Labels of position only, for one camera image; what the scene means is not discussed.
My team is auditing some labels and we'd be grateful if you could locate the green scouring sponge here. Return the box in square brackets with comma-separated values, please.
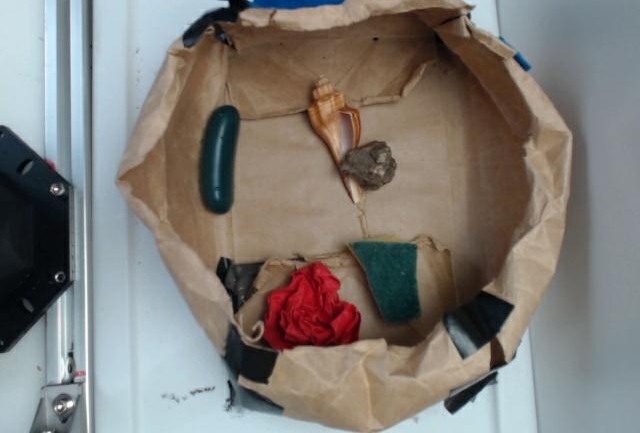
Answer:
[348, 235, 421, 323]

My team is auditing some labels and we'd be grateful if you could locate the brown paper bag bin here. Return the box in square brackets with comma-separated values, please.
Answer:
[117, 0, 572, 432]

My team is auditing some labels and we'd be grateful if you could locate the grey brown rock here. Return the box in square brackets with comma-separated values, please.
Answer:
[341, 141, 397, 191]

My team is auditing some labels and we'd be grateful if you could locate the orange spiral seashell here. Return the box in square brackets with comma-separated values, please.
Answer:
[307, 76, 362, 204]

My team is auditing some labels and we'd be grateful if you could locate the dark green rubber cucumber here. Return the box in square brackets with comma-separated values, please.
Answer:
[200, 105, 240, 214]

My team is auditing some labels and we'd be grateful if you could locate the red crumpled cloth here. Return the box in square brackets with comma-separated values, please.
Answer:
[263, 262, 361, 350]

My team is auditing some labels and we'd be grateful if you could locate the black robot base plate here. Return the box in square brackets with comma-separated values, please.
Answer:
[1, 126, 72, 353]

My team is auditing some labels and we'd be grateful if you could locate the aluminium rail frame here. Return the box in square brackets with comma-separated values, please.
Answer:
[44, 0, 96, 432]

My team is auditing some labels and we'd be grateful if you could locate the metal corner bracket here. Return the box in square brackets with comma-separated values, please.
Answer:
[29, 383, 83, 433]

